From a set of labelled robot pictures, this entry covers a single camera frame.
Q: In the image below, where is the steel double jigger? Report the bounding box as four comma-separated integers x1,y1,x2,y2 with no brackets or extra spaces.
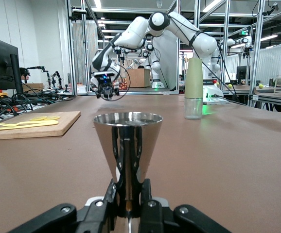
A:
93,112,164,233

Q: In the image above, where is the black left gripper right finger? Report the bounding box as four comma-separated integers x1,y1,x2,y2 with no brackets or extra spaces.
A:
140,179,231,233

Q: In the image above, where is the yellow plastic knife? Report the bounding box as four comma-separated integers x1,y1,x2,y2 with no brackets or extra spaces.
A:
0,120,59,132

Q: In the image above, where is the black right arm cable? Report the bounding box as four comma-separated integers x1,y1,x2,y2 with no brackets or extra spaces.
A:
105,13,238,102

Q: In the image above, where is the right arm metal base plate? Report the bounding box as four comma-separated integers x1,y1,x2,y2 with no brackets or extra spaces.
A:
202,100,230,105

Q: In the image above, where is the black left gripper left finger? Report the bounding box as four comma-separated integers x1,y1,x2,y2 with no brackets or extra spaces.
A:
6,179,119,233

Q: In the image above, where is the clear glass measuring cup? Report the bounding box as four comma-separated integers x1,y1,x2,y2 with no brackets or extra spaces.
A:
101,86,116,100

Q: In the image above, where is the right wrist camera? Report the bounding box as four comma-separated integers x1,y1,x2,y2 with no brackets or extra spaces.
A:
93,70,115,78

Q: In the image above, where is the green sleeved glass bottle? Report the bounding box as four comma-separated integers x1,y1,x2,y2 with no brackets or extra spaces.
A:
184,58,204,120

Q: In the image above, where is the cardboard box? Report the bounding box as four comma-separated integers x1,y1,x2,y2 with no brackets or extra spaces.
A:
126,68,152,88

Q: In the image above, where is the yellow plastic fork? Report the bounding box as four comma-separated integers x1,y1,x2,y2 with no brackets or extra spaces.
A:
0,121,45,128

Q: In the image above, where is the wooden cutting board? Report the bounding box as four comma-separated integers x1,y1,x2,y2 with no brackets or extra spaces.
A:
0,111,82,142

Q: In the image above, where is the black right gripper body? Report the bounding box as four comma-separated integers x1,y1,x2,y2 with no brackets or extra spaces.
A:
91,75,120,91

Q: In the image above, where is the aluminium profile frame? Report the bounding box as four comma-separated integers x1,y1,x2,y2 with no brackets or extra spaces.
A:
67,0,281,96

